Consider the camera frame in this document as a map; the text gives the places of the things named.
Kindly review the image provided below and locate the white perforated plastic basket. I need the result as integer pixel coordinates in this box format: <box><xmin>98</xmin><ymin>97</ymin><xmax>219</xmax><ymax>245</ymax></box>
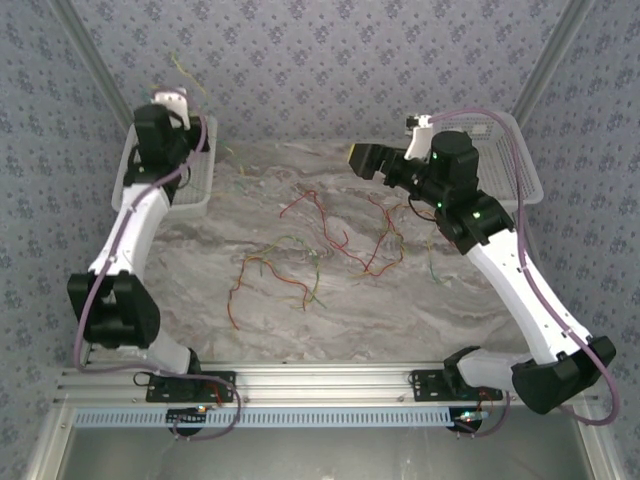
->
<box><xmin>110</xmin><ymin>114</ymin><xmax>219</xmax><ymax>219</ymax></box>

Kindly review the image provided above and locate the white perforated basket with stickers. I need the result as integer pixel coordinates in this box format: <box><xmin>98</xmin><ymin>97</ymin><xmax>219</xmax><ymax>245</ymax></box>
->
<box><xmin>428</xmin><ymin>110</ymin><xmax>546</xmax><ymax>212</ymax></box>

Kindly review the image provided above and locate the thin red wire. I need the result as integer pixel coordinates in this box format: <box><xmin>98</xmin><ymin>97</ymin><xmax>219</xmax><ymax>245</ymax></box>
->
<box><xmin>349</xmin><ymin>196</ymin><xmax>397</xmax><ymax>275</ymax></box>
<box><xmin>278</xmin><ymin>189</ymin><xmax>352</xmax><ymax>252</ymax></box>
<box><xmin>228</xmin><ymin>256</ymin><xmax>308</xmax><ymax>332</ymax></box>

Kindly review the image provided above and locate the thin yellow wire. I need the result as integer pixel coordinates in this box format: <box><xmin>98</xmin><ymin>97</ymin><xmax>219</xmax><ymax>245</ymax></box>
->
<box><xmin>351</xmin><ymin>203</ymin><xmax>407</xmax><ymax>280</ymax></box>
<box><xmin>238</xmin><ymin>253</ymin><xmax>322</xmax><ymax>312</ymax></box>
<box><xmin>169</xmin><ymin>51</ymin><xmax>208</xmax><ymax>110</ymax></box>

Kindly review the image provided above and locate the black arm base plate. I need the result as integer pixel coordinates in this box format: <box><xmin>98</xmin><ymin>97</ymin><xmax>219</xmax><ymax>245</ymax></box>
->
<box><xmin>410</xmin><ymin>368</ymin><xmax>484</xmax><ymax>403</ymax></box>
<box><xmin>145</xmin><ymin>370</ymin><xmax>237</xmax><ymax>403</ymax></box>

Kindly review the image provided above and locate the small black controller board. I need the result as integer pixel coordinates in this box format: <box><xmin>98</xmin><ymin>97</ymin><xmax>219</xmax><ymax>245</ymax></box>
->
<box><xmin>452</xmin><ymin>407</ymin><xmax>489</xmax><ymax>435</ymax></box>
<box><xmin>166</xmin><ymin>407</ymin><xmax>210</xmax><ymax>437</ymax></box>

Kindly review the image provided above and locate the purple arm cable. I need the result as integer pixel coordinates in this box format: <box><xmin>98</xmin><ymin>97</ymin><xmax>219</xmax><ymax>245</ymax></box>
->
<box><xmin>72</xmin><ymin>114</ymin><xmax>244</xmax><ymax>444</ymax></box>
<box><xmin>430</xmin><ymin>107</ymin><xmax>621</xmax><ymax>440</ymax></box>

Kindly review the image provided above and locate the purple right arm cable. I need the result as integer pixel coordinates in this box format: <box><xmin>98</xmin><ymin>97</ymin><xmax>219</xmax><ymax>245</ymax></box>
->
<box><xmin>430</xmin><ymin>107</ymin><xmax>621</xmax><ymax>440</ymax></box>

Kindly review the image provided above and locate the slotted light blue cable duct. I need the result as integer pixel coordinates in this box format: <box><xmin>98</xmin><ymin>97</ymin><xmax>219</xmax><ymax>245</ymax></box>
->
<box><xmin>73</xmin><ymin>405</ymin><xmax>459</xmax><ymax>429</ymax></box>

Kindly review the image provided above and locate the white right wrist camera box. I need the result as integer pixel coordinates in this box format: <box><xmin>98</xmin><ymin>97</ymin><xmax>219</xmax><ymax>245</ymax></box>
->
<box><xmin>403</xmin><ymin>113</ymin><xmax>434</xmax><ymax>162</ymax></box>

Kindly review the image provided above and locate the grey metal bottom panel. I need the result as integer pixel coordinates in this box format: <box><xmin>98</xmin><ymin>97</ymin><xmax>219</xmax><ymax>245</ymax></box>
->
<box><xmin>24</xmin><ymin>404</ymin><xmax>617</xmax><ymax>480</ymax></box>

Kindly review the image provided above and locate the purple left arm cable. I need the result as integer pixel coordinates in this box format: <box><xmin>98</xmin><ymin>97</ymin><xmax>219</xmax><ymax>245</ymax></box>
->
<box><xmin>72</xmin><ymin>114</ymin><xmax>244</xmax><ymax>444</ymax></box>

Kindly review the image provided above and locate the aluminium frame post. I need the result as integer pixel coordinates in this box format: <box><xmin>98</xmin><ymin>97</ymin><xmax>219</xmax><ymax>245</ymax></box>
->
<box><xmin>49</xmin><ymin>0</ymin><xmax>134</xmax><ymax>132</ymax></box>
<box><xmin>509</xmin><ymin>0</ymin><xmax>596</xmax><ymax>127</ymax></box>

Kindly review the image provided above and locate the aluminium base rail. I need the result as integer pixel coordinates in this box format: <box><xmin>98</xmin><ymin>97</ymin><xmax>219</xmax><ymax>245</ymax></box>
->
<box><xmin>53</xmin><ymin>363</ymin><xmax>599</xmax><ymax>407</ymax></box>

